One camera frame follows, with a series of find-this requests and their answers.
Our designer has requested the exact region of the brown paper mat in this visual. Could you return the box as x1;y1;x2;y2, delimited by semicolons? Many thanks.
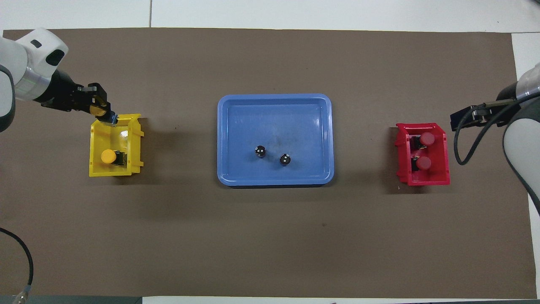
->
0;27;537;299

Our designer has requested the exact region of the yellow plastic bin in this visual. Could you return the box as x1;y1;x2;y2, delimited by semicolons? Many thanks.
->
89;113;145;178

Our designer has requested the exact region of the blue plastic tray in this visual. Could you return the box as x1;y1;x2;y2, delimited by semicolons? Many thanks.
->
217;93;335;187

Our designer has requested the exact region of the yellow push button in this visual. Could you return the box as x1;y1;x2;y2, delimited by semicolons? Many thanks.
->
90;104;119;126
100;149;127;166

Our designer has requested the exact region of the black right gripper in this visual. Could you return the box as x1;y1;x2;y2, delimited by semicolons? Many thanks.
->
450;99;517;131

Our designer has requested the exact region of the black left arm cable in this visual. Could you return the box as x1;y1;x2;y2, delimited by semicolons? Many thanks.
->
0;228;34;304

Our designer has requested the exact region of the red plastic bin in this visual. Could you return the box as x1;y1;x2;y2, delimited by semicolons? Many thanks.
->
394;122;451;186

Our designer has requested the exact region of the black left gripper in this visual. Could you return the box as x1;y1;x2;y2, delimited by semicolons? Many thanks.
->
42;70;111;112

